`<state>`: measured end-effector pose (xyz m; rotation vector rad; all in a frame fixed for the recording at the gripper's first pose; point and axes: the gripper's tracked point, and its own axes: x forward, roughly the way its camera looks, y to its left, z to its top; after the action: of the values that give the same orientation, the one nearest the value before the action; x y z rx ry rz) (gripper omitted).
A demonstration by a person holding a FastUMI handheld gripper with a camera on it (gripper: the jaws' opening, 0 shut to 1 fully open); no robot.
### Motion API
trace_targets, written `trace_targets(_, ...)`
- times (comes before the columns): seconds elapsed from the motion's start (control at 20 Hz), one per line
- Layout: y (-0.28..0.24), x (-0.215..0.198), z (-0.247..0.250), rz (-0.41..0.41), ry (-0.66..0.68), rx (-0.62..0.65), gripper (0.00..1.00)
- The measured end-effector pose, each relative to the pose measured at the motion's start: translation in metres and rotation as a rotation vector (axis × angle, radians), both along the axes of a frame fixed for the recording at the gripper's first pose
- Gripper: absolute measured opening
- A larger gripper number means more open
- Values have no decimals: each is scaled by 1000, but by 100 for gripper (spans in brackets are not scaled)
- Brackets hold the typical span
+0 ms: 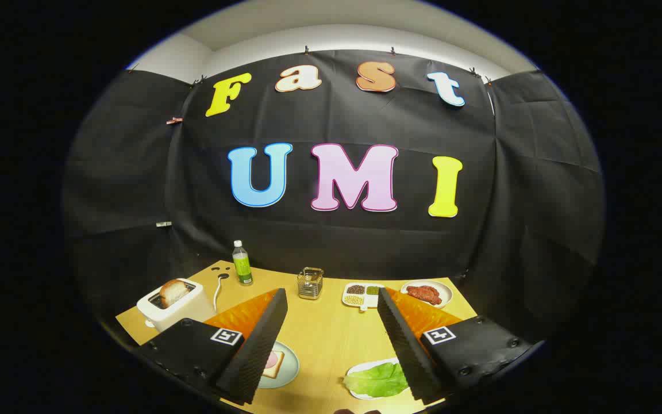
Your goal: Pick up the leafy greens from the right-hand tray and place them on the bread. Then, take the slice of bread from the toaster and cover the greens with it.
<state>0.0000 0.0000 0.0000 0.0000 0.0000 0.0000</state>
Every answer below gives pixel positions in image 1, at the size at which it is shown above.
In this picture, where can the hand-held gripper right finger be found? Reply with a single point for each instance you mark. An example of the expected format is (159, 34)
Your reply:
(405, 351)

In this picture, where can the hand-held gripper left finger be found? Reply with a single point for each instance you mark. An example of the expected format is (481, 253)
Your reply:
(256, 351)

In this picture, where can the green lettuce leaf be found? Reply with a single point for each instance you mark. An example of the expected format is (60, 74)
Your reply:
(377, 380)

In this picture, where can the thick white bread slice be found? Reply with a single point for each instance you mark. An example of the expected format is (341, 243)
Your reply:
(174, 293)

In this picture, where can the pink ham slice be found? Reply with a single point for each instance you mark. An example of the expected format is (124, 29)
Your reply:
(273, 360)

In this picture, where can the thin toast slice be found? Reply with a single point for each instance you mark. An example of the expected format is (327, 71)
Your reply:
(270, 372)

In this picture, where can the pale green round plate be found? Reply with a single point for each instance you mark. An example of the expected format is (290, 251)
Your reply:
(289, 368)

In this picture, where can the white leaf-shaped plate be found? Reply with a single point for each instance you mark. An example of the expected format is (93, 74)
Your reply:
(365, 366)

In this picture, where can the red meat pieces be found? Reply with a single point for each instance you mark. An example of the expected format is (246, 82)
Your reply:
(423, 293)

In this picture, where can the white divided dish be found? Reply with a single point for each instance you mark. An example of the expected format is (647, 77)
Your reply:
(370, 301)

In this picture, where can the white oval plate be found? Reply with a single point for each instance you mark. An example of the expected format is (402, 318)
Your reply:
(446, 291)

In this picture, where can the pale yellow beans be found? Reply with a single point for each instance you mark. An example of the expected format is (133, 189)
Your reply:
(354, 300)

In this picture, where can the dark brown beans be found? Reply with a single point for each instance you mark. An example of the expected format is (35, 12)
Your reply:
(355, 290)

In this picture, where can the green label drink bottle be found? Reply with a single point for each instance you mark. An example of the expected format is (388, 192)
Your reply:
(242, 267)

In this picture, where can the white toaster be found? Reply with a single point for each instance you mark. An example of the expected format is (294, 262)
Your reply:
(164, 313)

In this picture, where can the black backdrop cloth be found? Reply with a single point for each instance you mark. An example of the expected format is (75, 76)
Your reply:
(337, 241)

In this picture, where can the orange cloth clip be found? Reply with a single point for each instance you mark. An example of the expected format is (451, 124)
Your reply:
(174, 120)

